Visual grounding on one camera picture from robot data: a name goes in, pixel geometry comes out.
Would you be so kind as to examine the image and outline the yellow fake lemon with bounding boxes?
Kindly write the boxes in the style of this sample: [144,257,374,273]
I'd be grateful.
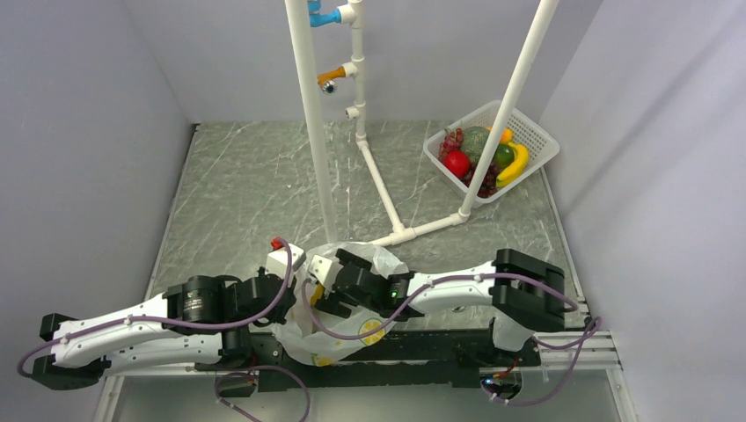
[309,285,325,307]

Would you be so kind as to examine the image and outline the white printed plastic bag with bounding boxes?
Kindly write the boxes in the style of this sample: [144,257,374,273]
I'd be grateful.
[269,242,408,367]

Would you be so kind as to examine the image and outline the yellow fake bananas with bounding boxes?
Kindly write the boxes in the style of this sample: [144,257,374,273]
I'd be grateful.
[496,142,530,189]

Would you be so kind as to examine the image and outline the red fake grapes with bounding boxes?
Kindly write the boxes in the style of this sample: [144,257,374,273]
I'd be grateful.
[438,127,464,162]

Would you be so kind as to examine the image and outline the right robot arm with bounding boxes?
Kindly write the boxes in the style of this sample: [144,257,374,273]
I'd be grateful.
[310,249,578,365]

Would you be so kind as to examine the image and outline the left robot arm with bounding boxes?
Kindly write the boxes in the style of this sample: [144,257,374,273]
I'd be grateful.
[18,270,296,390]

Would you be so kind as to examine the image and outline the purple fake grapes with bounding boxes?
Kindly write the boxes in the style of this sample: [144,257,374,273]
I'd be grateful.
[461,164,500,198]

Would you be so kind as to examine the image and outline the green fake melon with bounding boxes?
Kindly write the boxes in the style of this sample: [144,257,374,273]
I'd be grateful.
[460,126,490,164]

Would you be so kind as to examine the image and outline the green fake lime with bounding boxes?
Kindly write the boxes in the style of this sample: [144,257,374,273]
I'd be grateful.
[493,143,516,170]

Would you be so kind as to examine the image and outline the orange fake fruit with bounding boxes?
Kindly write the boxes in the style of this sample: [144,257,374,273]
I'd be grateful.
[499,127,514,144]

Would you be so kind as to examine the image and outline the silver metal ball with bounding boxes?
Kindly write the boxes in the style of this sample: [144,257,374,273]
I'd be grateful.
[320,80,337,95]

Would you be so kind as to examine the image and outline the orange tap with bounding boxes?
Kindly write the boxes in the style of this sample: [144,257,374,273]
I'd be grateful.
[317,66,347,87]

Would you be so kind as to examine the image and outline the white plastic basket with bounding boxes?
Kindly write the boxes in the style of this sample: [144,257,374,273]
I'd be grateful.
[422,99,560,208]

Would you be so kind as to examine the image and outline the blue tap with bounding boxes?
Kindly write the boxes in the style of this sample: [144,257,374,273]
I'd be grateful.
[307,0,342,28]

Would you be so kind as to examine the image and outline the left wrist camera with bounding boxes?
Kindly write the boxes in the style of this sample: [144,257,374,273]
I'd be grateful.
[265,236,306,277]

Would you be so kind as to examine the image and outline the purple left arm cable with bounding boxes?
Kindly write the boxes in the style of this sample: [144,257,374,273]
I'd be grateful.
[16,237,313,422]

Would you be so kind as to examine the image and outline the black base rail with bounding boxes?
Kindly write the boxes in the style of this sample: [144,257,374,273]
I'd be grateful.
[194,329,540,392]

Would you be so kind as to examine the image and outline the white pvc pipe frame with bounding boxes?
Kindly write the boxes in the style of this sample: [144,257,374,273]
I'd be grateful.
[284,0,562,248]

